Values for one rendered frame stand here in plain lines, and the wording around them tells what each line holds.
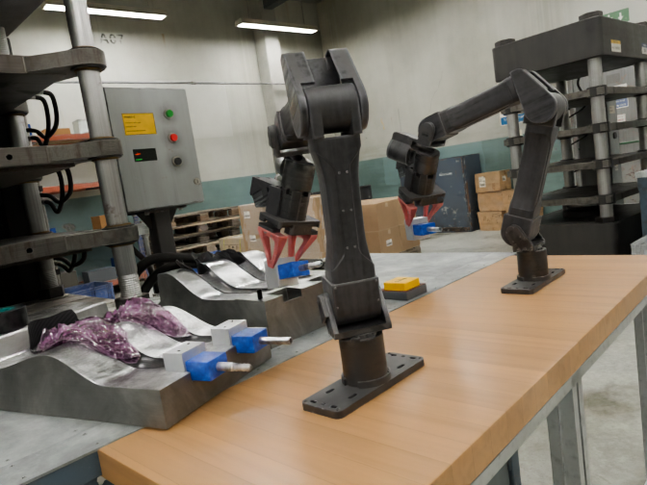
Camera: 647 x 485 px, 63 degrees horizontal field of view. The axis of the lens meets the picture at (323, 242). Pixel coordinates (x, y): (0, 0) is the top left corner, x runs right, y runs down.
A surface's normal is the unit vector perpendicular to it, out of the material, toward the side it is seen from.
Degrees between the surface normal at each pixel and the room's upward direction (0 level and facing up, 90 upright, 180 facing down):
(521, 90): 90
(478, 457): 90
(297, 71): 51
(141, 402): 90
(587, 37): 90
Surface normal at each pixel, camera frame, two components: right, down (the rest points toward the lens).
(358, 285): 0.23, 0.16
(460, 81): -0.74, 0.19
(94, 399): -0.44, 0.17
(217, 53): 0.65, 0.00
